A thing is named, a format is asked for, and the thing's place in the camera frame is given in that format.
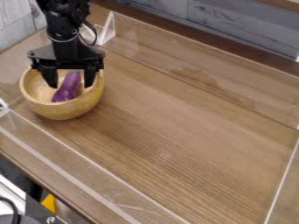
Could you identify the yellow black device bottom left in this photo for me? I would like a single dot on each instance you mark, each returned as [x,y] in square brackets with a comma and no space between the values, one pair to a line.
[36,214]

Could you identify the brown wooden bowl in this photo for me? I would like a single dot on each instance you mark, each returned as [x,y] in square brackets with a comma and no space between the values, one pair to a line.
[38,94]

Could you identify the clear acrylic tray wall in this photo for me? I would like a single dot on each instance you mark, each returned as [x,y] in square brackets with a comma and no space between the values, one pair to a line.
[87,187]

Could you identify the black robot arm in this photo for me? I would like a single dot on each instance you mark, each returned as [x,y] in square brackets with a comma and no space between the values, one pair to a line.
[66,15]

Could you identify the clear acrylic corner bracket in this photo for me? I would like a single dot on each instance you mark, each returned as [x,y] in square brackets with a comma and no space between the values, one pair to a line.
[98,34]

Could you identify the purple toy eggplant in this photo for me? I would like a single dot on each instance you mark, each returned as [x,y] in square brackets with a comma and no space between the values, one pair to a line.
[67,91]

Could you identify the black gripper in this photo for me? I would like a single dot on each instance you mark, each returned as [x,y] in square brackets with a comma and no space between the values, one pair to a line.
[67,56]

